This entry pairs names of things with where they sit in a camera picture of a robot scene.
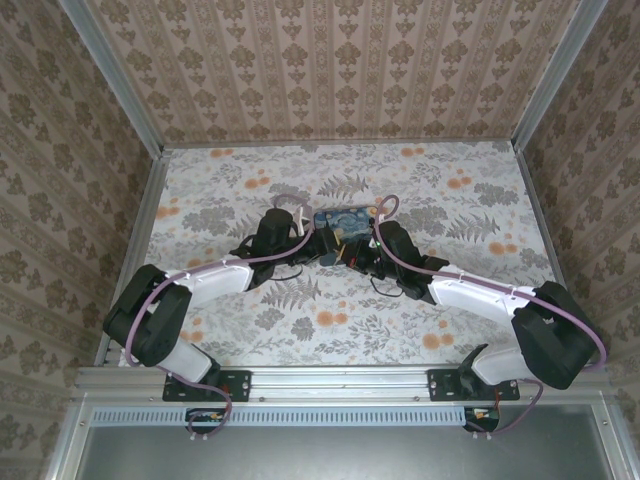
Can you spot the starry night print box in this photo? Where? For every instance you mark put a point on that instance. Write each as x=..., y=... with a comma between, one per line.
x=345, y=220

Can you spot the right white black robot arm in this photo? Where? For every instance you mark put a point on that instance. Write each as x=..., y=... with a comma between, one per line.
x=475, y=296

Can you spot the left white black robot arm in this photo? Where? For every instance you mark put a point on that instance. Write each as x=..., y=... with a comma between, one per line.
x=215, y=281

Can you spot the black connector board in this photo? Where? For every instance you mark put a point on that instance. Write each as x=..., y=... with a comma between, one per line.
x=482, y=418
x=205, y=419

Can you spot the grey metal panel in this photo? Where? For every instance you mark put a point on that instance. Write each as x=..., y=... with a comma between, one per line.
x=325, y=452

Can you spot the aluminium table back rail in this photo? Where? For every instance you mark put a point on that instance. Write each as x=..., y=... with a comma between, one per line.
x=340, y=144

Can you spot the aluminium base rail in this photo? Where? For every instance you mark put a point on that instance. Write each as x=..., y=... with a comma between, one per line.
x=340, y=382

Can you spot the aluminium table side rail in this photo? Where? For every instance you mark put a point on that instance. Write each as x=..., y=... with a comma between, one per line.
x=150, y=210
x=550, y=250

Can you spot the aluminium frame post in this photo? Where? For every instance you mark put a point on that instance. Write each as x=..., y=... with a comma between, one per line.
x=117, y=80
x=555, y=75

